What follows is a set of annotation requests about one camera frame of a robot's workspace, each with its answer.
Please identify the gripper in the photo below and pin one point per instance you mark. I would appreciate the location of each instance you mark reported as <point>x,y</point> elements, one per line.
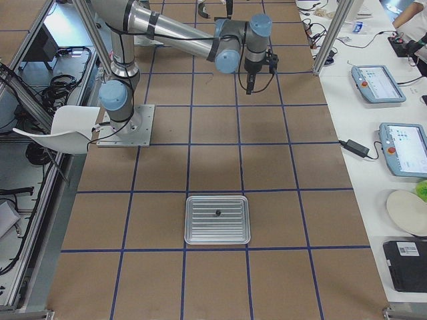
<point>250,74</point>

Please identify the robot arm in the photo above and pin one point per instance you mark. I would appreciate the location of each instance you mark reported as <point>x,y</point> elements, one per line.
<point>234,45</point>

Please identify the silver ribbed metal tray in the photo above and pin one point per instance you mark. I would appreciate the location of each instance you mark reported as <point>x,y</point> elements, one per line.
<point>203,227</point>

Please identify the green brake shoe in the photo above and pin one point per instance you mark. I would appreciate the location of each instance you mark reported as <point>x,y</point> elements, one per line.
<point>201,10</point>

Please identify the far blue teach pendant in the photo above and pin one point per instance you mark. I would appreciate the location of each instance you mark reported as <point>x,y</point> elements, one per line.
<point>376,84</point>

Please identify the blue teach pendant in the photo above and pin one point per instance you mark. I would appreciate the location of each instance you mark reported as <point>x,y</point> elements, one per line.
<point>404,148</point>
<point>376,84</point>

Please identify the black power adapter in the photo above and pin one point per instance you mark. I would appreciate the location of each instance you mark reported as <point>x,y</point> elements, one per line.
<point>355,148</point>

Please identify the white plastic chair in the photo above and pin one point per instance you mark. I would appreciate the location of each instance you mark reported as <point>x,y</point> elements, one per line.
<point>70,129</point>

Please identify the near blue teach pendant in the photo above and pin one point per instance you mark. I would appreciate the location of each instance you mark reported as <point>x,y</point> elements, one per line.
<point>404,148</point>

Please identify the green crumpled object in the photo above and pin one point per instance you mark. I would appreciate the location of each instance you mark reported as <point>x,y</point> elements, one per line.
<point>421,190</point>

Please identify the beige round plate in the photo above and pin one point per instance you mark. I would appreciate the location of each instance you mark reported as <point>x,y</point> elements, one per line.
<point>408,212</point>

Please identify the black box with label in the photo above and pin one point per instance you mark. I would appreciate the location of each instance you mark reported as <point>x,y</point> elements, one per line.
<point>407,265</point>

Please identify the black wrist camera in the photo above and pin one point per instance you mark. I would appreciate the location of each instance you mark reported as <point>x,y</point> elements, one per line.
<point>272,61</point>

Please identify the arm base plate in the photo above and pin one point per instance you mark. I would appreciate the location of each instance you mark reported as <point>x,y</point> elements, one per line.
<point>143,41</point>
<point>136,133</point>

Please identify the aluminium frame post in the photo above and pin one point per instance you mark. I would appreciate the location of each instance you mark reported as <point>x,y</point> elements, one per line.
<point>333,30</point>

